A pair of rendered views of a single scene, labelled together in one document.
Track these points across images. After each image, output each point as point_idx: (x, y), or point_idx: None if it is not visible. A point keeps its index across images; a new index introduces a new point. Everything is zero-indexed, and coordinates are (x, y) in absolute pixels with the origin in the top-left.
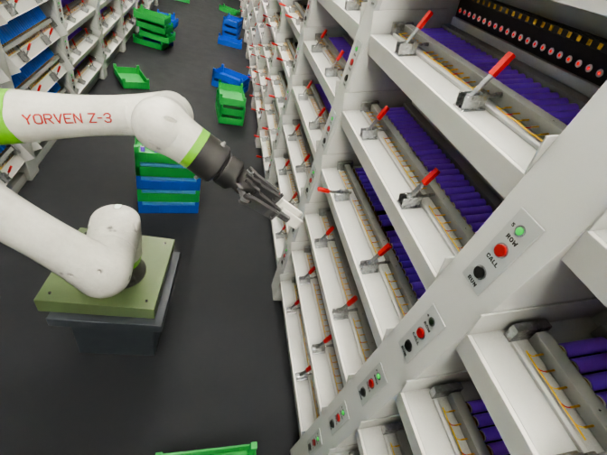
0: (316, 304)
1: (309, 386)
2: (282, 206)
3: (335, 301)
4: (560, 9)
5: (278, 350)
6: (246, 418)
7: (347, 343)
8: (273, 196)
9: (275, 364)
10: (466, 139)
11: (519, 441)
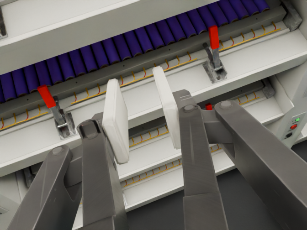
0: (142, 144)
1: (215, 154)
2: (122, 132)
3: (192, 81)
4: None
5: (160, 212)
6: (251, 227)
7: (258, 56)
8: (110, 160)
9: (177, 210)
10: None
11: None
